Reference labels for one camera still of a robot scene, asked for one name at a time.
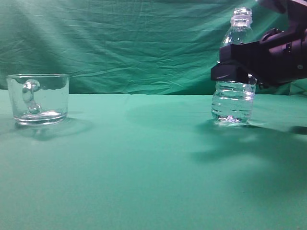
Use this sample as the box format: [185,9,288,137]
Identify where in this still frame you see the green table cloth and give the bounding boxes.
[0,90,307,230]

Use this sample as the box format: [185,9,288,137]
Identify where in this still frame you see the clear glass mug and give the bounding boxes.
[6,73,69,126]

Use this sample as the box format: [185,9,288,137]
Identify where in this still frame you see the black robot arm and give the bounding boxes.
[211,0,307,88]

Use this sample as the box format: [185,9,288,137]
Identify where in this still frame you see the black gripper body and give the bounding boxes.
[220,28,307,87]

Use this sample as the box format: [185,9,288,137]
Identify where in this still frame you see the green backdrop cloth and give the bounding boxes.
[0,0,307,96]

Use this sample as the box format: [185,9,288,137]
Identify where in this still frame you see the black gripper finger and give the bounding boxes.
[210,62,248,83]

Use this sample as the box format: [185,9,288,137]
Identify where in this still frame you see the clear plastic water bottle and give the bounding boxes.
[212,6,257,125]

